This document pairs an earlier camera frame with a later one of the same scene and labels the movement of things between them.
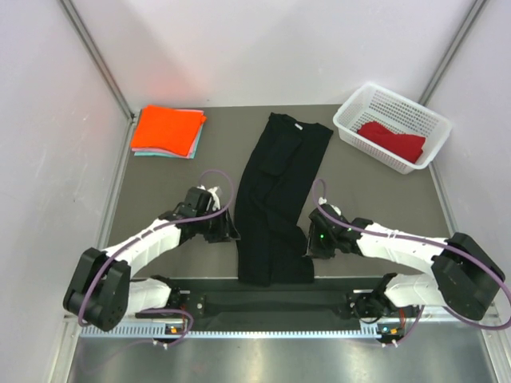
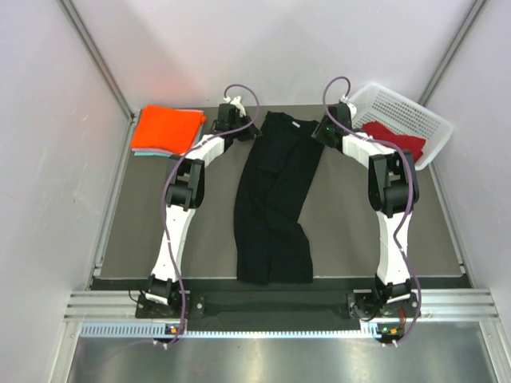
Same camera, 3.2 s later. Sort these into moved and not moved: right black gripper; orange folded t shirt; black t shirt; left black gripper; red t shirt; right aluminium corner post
Moved: right black gripper; left black gripper
Not moved: right aluminium corner post; black t shirt; orange folded t shirt; red t shirt
